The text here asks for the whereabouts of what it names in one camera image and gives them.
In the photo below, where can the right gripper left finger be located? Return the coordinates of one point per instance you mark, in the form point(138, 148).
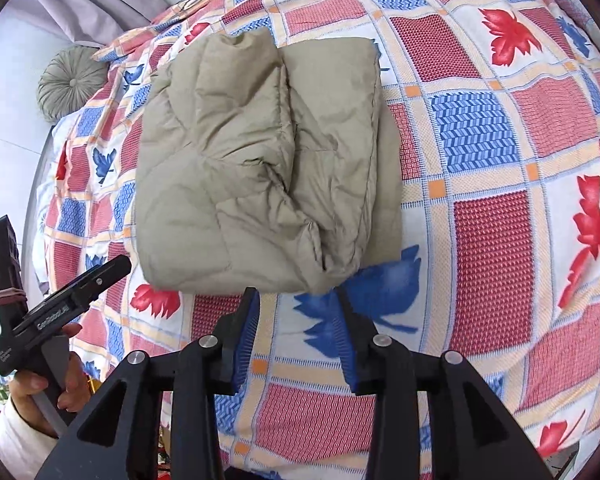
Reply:
point(116, 435)

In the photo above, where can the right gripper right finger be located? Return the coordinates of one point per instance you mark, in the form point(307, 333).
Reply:
point(472, 433)

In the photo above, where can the khaki padded jacket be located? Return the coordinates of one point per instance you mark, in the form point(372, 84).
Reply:
point(276, 168)

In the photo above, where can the white sleeve forearm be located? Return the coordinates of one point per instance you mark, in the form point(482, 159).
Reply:
point(23, 450)

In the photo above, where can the person's left hand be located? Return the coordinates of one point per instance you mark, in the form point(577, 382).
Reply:
point(51, 387)

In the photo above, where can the round green pleated cushion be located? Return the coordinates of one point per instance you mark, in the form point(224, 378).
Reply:
point(69, 81)

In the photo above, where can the grey curtain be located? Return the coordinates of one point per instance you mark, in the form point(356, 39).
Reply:
point(94, 23)

